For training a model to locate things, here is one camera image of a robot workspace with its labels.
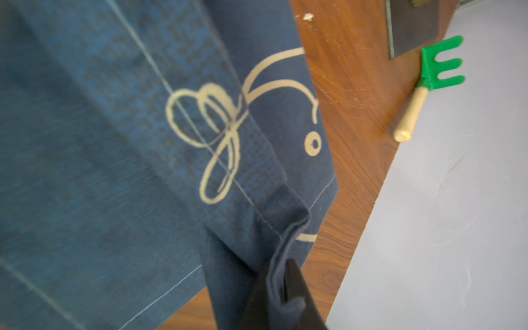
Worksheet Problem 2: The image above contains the blue printed pillowcase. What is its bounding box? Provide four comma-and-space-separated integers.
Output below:
1, 1, 338, 329

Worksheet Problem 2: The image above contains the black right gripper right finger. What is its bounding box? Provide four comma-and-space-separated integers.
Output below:
284, 259, 327, 330

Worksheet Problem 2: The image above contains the pink artificial blossom tree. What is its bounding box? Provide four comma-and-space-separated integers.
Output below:
385, 0, 459, 59

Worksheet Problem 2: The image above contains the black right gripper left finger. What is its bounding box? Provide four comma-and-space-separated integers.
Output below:
237, 263, 281, 329

